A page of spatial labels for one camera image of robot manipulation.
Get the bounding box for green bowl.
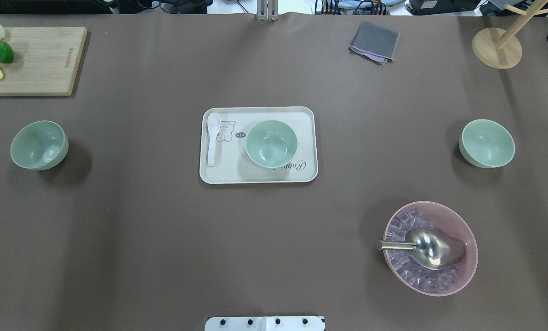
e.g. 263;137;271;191
11;121;69;171
245;120;298;168
458;119;515;168

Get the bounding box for beige rectangular tray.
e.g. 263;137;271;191
199;106;319;184

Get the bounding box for white ceramic spoon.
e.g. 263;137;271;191
207;112;221;167

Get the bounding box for grey folded cloth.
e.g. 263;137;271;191
349;22;400;65

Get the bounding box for pink bowl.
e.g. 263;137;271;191
382;201;478;296

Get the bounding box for metal ice scoop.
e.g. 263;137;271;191
377;228;466;270

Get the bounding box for clear ice cubes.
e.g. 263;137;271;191
385;209;461;293

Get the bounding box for wooden cutting board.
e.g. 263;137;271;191
0;27;87;97

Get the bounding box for wooden stand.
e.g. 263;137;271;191
472;0;548;69

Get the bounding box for green lime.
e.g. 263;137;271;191
0;40;15;63

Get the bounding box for metal bracket at top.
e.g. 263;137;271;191
256;0;280;22

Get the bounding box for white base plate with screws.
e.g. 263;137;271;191
204;315;326;331

